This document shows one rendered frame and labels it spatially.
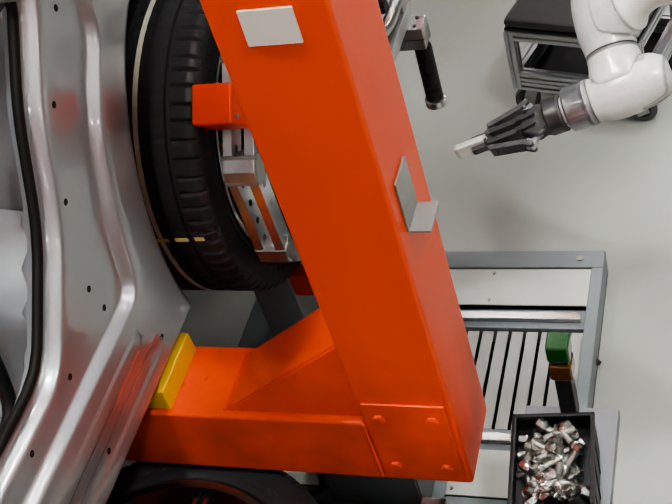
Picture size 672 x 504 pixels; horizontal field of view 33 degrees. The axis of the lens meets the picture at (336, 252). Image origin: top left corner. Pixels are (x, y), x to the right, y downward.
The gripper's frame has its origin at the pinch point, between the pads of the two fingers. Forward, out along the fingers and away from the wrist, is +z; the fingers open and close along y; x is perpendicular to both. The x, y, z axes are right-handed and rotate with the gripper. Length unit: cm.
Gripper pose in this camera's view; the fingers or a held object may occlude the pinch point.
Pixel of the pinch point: (472, 146)
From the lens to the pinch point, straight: 237.0
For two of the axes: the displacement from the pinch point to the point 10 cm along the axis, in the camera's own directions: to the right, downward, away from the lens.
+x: -5.2, -5.2, -6.8
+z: -8.6, 3.0, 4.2
